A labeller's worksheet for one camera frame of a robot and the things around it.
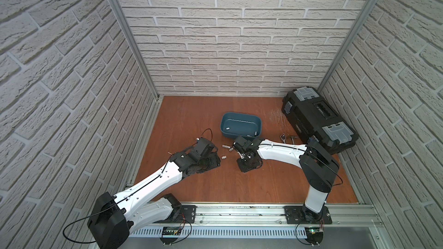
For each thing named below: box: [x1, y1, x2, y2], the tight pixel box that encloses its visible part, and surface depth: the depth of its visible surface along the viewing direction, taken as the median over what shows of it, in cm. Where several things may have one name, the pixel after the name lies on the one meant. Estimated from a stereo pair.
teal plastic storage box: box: [220, 111, 262, 139], surface depth 105 cm
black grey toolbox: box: [281, 86, 359, 154], surface depth 90 cm
